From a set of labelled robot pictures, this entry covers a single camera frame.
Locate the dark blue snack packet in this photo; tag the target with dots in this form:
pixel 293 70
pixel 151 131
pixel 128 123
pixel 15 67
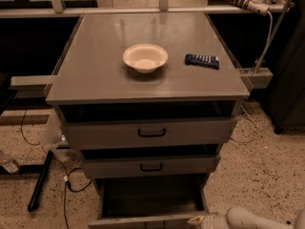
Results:
pixel 202 60

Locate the black floor bar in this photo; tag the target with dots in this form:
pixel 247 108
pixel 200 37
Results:
pixel 33 205

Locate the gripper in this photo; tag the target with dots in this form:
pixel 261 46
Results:
pixel 212 222

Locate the grey drawer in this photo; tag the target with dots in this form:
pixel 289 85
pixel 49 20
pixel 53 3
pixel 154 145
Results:
pixel 148 124
pixel 165 202
pixel 150 161

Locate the grey top drawer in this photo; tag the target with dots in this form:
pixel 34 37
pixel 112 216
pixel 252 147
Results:
pixel 148 124

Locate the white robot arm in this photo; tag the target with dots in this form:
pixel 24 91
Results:
pixel 240 218

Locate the grey drawer cabinet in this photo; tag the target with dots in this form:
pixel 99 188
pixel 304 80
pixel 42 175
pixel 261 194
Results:
pixel 94 73

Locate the grey middle drawer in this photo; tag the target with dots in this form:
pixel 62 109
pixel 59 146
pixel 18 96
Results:
pixel 150 161

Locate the grey bottom drawer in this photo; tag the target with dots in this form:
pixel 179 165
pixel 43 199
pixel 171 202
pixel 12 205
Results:
pixel 165 202

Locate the white power strip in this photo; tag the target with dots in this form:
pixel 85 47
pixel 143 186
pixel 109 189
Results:
pixel 257 6

